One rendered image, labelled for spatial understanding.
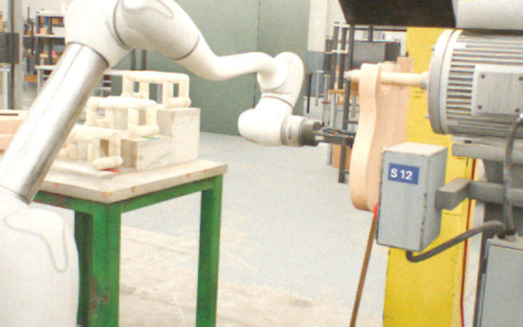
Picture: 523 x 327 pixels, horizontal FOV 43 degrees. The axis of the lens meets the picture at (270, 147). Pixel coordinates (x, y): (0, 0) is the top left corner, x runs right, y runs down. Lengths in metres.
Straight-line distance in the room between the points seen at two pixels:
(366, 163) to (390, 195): 0.31
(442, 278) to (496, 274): 1.19
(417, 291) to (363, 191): 1.10
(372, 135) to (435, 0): 0.41
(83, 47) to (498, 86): 0.92
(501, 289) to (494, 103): 0.39
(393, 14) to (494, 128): 0.48
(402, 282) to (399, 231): 1.37
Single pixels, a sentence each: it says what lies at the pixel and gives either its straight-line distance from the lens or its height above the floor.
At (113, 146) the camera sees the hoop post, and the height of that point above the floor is 1.01.
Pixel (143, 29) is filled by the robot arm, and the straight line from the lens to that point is 1.49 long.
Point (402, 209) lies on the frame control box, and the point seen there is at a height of 1.00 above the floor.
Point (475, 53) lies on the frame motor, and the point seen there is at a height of 1.32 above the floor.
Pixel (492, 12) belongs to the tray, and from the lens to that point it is 1.56.
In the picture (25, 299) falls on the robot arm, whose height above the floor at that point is 0.84.
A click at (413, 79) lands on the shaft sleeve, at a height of 1.25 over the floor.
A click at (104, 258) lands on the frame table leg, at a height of 0.75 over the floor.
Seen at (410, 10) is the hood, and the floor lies 1.43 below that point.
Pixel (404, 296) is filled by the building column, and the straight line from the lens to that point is 2.73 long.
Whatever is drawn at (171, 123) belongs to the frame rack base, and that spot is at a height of 1.06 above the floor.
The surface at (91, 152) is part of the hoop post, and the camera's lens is 1.88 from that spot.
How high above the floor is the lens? 1.30
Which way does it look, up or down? 8 degrees down
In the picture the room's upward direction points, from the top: 3 degrees clockwise
